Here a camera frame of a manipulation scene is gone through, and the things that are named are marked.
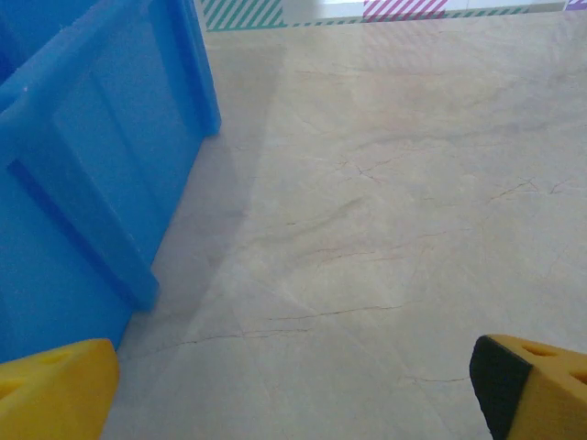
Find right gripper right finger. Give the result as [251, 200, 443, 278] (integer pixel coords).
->
[468, 334, 587, 440]

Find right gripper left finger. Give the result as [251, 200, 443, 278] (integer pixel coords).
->
[0, 337, 121, 440]

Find blue three-compartment plastic bin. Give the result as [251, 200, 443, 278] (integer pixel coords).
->
[0, 0, 223, 363]

